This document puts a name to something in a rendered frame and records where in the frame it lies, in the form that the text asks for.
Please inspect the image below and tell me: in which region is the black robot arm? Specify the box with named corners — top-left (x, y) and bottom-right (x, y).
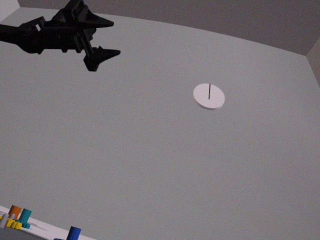
top-left (0, 8), bottom-right (97, 55)

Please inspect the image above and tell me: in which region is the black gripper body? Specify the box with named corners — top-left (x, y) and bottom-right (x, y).
top-left (53, 0), bottom-right (100, 72)

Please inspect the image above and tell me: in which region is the blue gear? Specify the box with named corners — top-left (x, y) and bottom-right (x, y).
top-left (53, 226), bottom-right (81, 240)

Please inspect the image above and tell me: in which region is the teal gear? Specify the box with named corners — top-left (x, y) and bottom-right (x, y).
top-left (17, 208), bottom-right (32, 229)

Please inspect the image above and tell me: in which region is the yellow gear with black stripe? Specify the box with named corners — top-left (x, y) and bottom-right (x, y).
top-left (5, 217), bottom-right (22, 229)

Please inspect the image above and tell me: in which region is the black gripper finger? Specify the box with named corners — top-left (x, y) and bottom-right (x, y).
top-left (76, 4), bottom-right (114, 30)
top-left (92, 46), bottom-right (121, 68)

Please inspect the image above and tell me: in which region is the orange gear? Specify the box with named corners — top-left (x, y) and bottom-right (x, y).
top-left (8, 205), bottom-right (21, 220)

